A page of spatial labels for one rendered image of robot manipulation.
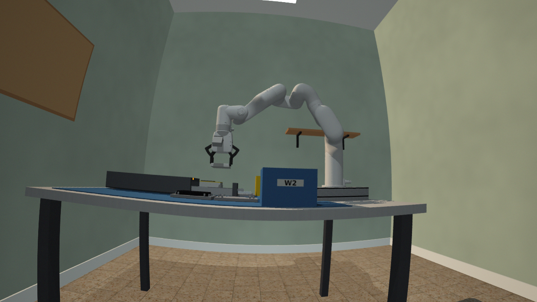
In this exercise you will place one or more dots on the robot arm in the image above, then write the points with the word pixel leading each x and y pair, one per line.
pixel 323 115

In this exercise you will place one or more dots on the blue bench mat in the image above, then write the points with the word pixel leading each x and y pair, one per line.
pixel 166 197

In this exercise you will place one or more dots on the yellow open-top bin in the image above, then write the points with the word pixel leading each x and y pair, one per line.
pixel 257 192

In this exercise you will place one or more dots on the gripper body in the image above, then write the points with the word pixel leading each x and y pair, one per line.
pixel 227 143

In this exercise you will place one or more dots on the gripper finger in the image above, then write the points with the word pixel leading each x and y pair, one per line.
pixel 210 154
pixel 233 155

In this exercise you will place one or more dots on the blue box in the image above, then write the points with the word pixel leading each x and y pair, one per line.
pixel 288 187

